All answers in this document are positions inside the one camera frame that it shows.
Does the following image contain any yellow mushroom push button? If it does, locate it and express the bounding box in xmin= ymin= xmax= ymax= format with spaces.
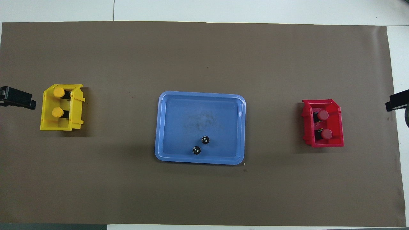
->
xmin=51 ymin=107 xmax=70 ymax=119
xmin=53 ymin=87 xmax=71 ymax=99

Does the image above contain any red plastic parts bin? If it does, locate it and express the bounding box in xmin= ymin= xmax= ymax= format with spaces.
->
xmin=302 ymin=99 xmax=344 ymax=148

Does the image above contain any red mushroom push button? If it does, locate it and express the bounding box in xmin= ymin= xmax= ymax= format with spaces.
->
xmin=315 ymin=128 xmax=333 ymax=141
xmin=313 ymin=110 xmax=329 ymax=122

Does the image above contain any blue plastic tray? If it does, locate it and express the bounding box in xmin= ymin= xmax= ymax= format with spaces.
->
xmin=155 ymin=91 xmax=246 ymax=165

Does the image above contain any yellow plastic parts bin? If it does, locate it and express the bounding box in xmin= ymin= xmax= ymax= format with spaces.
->
xmin=40 ymin=84 xmax=86 ymax=131

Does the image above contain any brown paper table mat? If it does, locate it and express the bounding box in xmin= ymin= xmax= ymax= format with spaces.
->
xmin=0 ymin=21 xmax=406 ymax=228

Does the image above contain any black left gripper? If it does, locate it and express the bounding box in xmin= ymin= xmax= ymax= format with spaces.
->
xmin=0 ymin=86 xmax=36 ymax=110

